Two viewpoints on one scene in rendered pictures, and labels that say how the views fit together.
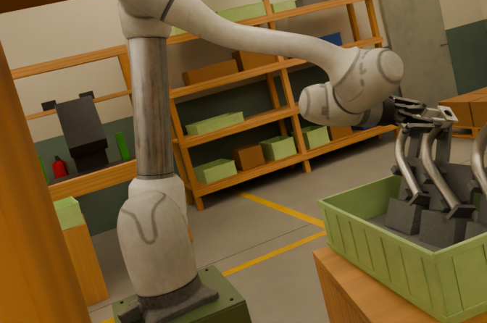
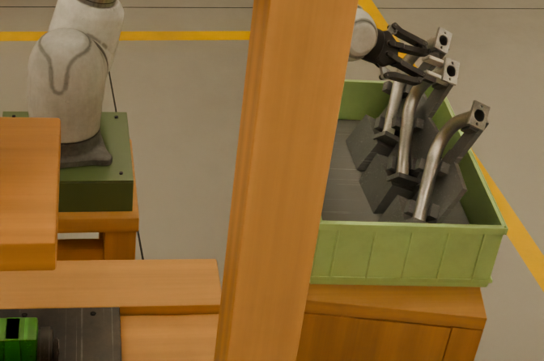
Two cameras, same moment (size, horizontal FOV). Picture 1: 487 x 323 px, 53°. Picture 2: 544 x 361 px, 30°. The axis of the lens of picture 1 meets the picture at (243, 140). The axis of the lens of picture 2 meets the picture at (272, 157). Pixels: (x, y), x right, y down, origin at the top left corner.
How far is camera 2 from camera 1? 112 cm
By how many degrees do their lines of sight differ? 26
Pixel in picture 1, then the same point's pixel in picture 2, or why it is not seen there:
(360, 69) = not seen: hidden behind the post
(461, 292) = (333, 261)
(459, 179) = (426, 143)
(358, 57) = not seen: hidden behind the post
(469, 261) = (354, 239)
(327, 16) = not seen: outside the picture
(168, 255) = (72, 110)
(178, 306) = (66, 159)
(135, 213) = (52, 57)
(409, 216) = (367, 150)
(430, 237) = (367, 186)
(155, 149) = not seen: outside the picture
